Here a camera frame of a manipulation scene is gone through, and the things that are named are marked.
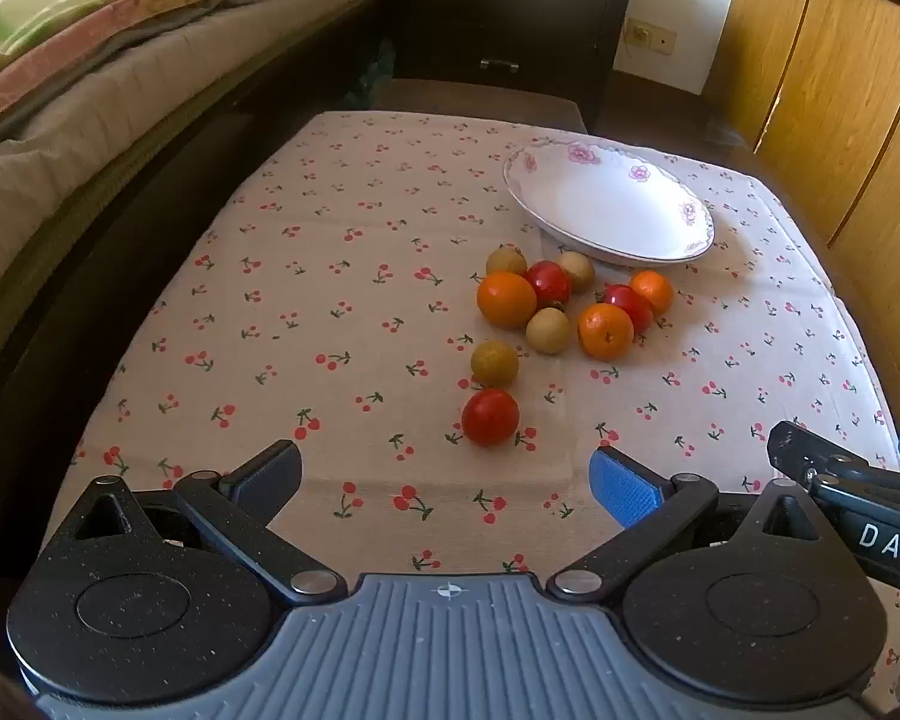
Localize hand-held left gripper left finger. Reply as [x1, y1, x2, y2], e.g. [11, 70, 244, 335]
[71, 441, 348, 605]

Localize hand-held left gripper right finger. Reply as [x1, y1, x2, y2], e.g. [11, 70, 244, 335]
[547, 445, 867, 602]

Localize red tomato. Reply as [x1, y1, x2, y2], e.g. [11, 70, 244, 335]
[461, 388, 520, 446]
[604, 283, 655, 335]
[525, 260, 572, 308]

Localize brown longan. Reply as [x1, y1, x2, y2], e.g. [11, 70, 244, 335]
[486, 246, 528, 278]
[526, 307, 572, 353]
[556, 251, 596, 293]
[470, 340, 520, 386]

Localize small orange tangerine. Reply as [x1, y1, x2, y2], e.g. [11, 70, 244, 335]
[630, 270, 674, 316]

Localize large orange tangerine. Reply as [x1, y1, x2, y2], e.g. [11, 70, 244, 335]
[477, 271, 538, 329]

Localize white floral-rimmed plate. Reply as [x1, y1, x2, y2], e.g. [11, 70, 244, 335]
[502, 142, 716, 267]

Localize cherry-print tablecloth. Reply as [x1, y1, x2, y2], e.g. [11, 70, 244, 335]
[45, 111, 900, 698]

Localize bed with floral blanket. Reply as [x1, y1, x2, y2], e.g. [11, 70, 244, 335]
[0, 7, 391, 586]

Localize light wooden wardrobe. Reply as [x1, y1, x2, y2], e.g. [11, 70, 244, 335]
[709, 0, 900, 436]

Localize bed with floral bedding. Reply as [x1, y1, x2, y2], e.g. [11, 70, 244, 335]
[0, 0, 380, 331]

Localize teal cloth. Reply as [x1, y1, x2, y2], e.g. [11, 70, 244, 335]
[345, 37, 397, 112]

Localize brown low stool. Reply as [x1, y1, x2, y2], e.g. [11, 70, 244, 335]
[375, 79, 587, 134]

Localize dark wooden nightstand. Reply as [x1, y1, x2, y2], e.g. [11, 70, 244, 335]
[381, 0, 636, 132]

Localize floral blanket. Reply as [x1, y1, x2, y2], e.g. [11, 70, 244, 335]
[0, 0, 387, 128]

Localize beige wall outlet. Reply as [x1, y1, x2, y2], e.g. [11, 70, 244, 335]
[624, 19, 677, 55]

